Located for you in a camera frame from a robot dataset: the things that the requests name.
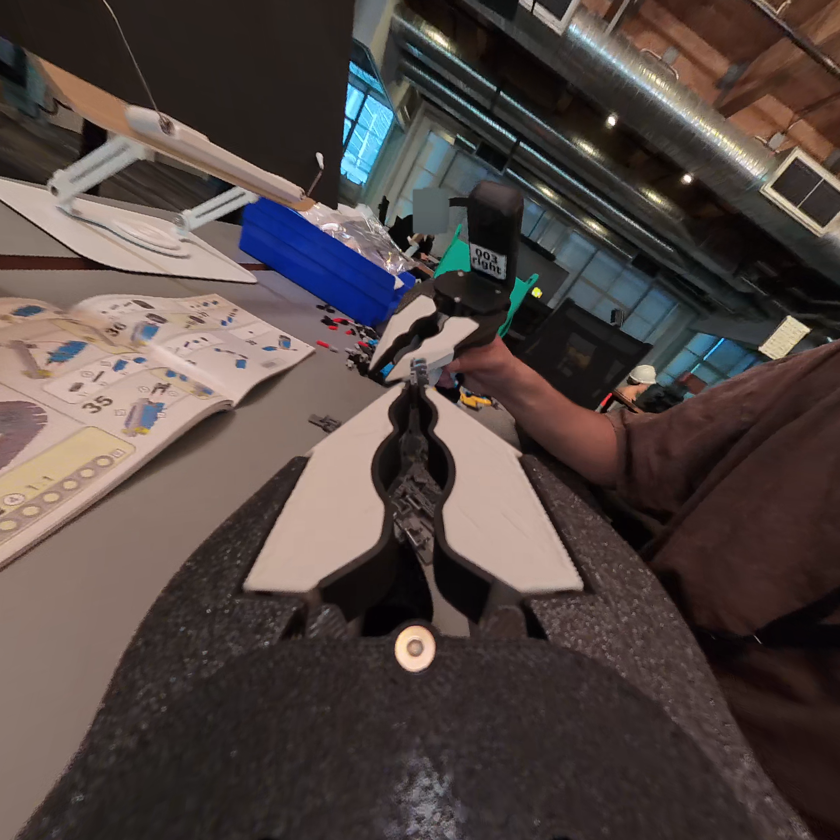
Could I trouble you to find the silver ventilation duct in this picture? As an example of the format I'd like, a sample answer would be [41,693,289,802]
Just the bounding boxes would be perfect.
[392,0,840,265]

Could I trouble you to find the blue plastic bin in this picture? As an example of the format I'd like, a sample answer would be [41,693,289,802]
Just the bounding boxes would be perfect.
[238,197,419,330]

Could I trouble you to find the grey desk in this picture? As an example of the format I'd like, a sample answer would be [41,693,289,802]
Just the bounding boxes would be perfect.
[0,197,526,840]

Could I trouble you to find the building instruction booklet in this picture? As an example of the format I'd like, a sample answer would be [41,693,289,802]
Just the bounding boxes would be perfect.
[0,293,317,570]

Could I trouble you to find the person's right forearm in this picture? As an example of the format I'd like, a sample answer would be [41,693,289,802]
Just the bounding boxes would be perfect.
[505,364,624,488]

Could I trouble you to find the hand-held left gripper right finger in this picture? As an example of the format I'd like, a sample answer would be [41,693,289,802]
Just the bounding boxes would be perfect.
[425,386,585,602]

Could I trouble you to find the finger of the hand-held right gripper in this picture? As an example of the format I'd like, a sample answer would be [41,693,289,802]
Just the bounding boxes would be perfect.
[367,294,442,383]
[382,316,484,387]

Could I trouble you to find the black panel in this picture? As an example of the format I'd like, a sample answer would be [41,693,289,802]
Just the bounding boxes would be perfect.
[0,0,357,209]

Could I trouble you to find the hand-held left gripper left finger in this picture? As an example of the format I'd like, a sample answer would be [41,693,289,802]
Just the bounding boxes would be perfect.
[243,385,406,601]

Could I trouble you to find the person's right hand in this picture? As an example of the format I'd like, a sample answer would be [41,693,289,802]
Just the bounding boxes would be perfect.
[436,336,521,401]

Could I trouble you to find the grey toy track chain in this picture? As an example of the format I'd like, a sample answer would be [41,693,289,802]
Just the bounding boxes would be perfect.
[390,357,445,567]

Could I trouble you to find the white adjustable stand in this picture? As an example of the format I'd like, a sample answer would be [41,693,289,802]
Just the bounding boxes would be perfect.
[0,104,317,286]

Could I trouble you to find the white air vent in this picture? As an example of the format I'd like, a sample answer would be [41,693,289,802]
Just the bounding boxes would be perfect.
[517,0,583,35]
[760,146,840,238]

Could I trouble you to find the clear plastic bags bundle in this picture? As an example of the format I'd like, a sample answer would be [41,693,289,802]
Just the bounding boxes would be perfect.
[297,200,422,278]

